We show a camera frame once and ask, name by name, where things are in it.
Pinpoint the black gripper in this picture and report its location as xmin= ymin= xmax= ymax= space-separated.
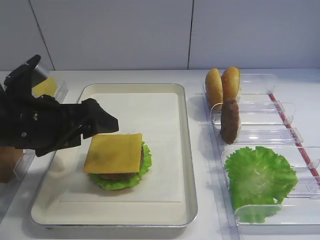
xmin=0 ymin=54 xmax=118 ymax=157

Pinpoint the yellow cheese slice front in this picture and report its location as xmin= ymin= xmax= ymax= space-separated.
xmin=83 ymin=133 xmax=143 ymax=174

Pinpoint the yellow cheese slice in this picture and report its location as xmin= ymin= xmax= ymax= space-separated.
xmin=32 ymin=77 xmax=58 ymax=97
xmin=83 ymin=133 xmax=143 ymax=174

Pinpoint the yellow cheese slice back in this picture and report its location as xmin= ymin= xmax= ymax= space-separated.
xmin=32 ymin=77 xmax=58 ymax=97

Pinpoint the brown meat patty on tray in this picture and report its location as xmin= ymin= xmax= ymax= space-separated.
xmin=98 ymin=147 xmax=144 ymax=180

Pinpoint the green lettuce under patty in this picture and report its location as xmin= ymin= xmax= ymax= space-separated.
xmin=88 ymin=142 xmax=152 ymax=188

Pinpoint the brown meat patty in rack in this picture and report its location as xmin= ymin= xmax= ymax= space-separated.
xmin=220 ymin=98 xmax=240 ymax=145

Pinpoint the green lettuce leaf in rack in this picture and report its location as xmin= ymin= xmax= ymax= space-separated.
xmin=224 ymin=146 xmax=298 ymax=224

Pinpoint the brown bun in left rack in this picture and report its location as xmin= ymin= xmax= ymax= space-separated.
xmin=0 ymin=146 xmax=23 ymax=184

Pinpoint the white paper tray liner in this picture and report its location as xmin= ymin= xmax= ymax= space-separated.
xmin=61 ymin=93 xmax=184 ymax=202

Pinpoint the clear left ingredient rack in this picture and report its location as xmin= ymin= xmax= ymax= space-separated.
xmin=0 ymin=80 xmax=69 ymax=213

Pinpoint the clear ingredient rack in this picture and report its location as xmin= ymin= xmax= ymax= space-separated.
xmin=0 ymin=80 xmax=69 ymax=213
xmin=200 ymin=74 xmax=320 ymax=240

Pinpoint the cream metal serving tray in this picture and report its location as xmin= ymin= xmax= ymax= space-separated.
xmin=30 ymin=83 xmax=198 ymax=228

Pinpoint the golden bun half left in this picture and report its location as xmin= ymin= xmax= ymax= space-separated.
xmin=205 ymin=68 xmax=223 ymax=111

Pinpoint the golden bun half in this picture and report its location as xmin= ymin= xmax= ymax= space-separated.
xmin=221 ymin=66 xmax=241 ymax=101
xmin=205 ymin=68 xmax=223 ymax=111

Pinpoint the golden bun half right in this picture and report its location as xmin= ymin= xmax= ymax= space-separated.
xmin=221 ymin=66 xmax=241 ymax=101

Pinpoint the clear right ingredient rack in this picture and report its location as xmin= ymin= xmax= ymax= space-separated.
xmin=200 ymin=74 xmax=320 ymax=240

